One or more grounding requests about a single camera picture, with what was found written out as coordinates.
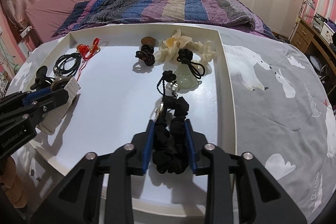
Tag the person's left forearm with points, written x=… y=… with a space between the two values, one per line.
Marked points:
x=13 y=182

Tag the cream scrunchie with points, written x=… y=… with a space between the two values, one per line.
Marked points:
x=183 y=47

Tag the black scrunchie with flower brooch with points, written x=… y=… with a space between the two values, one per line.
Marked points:
x=170 y=140

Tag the desk lamp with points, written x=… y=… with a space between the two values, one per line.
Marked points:
x=309 y=3

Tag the striped purple blue quilt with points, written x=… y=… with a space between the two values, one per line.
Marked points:
x=170 y=3

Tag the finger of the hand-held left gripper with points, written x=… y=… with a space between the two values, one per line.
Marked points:
x=36 y=95
x=52 y=102

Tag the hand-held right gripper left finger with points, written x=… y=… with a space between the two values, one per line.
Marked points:
x=148 y=146

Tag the white shallow tray box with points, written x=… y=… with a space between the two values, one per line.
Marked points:
x=118 y=113

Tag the white band wristwatch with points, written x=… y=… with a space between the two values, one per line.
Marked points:
x=71 y=87

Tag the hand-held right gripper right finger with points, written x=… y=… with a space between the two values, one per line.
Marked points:
x=191 y=148

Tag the wooden desk with clutter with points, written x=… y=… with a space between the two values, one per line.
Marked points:
x=312 y=37

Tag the grey polar bear bedsheet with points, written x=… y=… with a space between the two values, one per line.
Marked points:
x=275 y=108

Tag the white power strip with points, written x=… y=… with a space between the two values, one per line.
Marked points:
x=26 y=31

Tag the black hair claw clip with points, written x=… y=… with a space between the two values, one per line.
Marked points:
x=39 y=76

